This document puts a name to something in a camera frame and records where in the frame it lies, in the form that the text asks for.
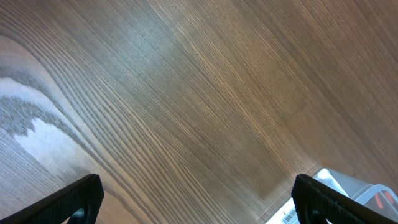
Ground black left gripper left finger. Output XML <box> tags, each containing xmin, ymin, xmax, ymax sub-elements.
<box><xmin>1</xmin><ymin>174</ymin><xmax>104</xmax><ymax>224</ymax></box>

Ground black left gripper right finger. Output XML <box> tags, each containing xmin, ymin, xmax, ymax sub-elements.
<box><xmin>291</xmin><ymin>174</ymin><xmax>397</xmax><ymax>224</ymax></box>

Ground red handled snips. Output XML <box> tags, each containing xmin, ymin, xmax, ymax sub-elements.
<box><xmin>374</xmin><ymin>190</ymin><xmax>396</xmax><ymax>210</ymax></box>

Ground clear plastic container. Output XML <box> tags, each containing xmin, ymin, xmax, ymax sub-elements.
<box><xmin>266</xmin><ymin>168</ymin><xmax>397</xmax><ymax>224</ymax></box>

